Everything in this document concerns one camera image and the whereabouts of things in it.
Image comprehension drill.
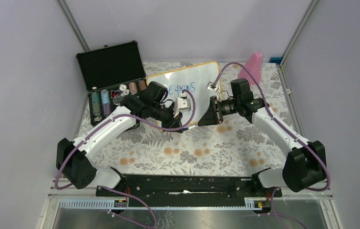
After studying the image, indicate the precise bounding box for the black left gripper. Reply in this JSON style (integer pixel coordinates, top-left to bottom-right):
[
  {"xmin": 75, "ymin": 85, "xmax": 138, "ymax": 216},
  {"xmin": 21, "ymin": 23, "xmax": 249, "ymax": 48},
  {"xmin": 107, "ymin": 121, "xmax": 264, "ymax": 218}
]
[{"xmin": 150, "ymin": 102, "xmax": 184, "ymax": 133}]

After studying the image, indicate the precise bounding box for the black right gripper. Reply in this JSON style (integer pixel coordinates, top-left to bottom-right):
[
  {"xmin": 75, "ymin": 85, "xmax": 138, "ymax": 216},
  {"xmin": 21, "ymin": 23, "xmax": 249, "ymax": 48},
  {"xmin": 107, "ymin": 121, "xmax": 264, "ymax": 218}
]
[{"xmin": 198, "ymin": 96, "xmax": 240, "ymax": 127}]

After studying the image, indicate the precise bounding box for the yellow framed whiteboard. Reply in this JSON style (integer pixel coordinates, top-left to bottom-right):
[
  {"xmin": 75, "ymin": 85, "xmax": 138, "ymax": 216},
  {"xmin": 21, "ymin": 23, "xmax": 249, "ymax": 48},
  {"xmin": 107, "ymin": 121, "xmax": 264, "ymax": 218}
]
[{"xmin": 146, "ymin": 61, "xmax": 220, "ymax": 126}]

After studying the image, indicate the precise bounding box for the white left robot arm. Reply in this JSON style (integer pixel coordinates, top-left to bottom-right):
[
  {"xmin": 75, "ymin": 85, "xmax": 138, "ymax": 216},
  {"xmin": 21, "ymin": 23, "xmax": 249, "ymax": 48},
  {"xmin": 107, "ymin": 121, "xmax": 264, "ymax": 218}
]
[{"xmin": 54, "ymin": 82, "xmax": 194, "ymax": 196}]

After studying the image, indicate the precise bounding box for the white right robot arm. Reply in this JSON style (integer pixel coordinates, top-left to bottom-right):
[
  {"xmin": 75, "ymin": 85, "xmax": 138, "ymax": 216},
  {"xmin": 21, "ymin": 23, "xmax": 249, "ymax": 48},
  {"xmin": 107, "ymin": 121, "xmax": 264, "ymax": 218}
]
[{"xmin": 198, "ymin": 79, "xmax": 329, "ymax": 197}]

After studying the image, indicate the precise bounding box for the orange chip stack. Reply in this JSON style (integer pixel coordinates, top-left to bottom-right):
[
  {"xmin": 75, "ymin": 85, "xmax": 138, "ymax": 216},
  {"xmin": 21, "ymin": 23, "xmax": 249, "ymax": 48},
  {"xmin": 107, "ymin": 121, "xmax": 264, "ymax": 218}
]
[{"xmin": 128, "ymin": 82, "xmax": 138, "ymax": 94}]

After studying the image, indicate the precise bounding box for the pink wedge eraser block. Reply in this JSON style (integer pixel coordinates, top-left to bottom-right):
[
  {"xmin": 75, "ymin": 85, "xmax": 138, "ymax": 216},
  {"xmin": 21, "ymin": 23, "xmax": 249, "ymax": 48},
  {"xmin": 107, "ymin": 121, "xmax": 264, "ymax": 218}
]
[{"xmin": 237, "ymin": 52, "xmax": 263, "ymax": 85}]

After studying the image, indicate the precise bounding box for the black poker chip case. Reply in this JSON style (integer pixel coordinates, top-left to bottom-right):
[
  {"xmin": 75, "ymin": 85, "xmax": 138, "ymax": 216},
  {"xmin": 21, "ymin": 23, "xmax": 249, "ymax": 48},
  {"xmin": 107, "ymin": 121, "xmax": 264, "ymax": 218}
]
[{"xmin": 75, "ymin": 41, "xmax": 146, "ymax": 126}]

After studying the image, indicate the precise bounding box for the teal chip stack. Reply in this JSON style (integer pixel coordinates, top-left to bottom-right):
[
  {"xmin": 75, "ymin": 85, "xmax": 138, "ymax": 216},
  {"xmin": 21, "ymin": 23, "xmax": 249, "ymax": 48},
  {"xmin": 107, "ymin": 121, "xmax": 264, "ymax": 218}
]
[{"xmin": 91, "ymin": 92, "xmax": 101, "ymax": 117}]

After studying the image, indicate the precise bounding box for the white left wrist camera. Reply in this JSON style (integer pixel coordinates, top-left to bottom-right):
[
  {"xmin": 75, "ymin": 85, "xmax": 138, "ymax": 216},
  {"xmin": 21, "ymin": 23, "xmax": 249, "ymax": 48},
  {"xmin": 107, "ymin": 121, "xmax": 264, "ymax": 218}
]
[{"xmin": 173, "ymin": 97, "xmax": 192, "ymax": 117}]

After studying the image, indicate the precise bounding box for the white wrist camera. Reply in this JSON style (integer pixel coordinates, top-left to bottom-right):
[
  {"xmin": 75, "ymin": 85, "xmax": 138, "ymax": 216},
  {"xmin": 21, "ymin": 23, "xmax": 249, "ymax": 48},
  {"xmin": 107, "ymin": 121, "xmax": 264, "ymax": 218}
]
[
  {"xmin": 206, "ymin": 82, "xmax": 219, "ymax": 93},
  {"xmin": 173, "ymin": 97, "xmax": 192, "ymax": 117}
]

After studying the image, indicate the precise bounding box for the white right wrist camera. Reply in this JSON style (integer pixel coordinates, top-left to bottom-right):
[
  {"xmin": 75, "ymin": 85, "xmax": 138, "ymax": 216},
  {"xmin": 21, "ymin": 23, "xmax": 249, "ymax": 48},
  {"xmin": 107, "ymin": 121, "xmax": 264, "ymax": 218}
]
[{"xmin": 206, "ymin": 82, "xmax": 219, "ymax": 93}]

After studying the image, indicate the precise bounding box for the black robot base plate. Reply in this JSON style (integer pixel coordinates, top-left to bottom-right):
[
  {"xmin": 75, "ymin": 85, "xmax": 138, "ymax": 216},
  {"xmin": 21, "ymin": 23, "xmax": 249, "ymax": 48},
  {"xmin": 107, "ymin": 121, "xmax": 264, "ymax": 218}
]
[{"xmin": 91, "ymin": 174, "xmax": 282, "ymax": 208}]

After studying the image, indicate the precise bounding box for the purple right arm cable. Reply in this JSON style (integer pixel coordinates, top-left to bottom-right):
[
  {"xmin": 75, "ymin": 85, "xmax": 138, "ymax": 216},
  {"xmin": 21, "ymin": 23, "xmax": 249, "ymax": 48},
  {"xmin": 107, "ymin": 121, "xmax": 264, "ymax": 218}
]
[{"xmin": 211, "ymin": 62, "xmax": 332, "ymax": 229}]

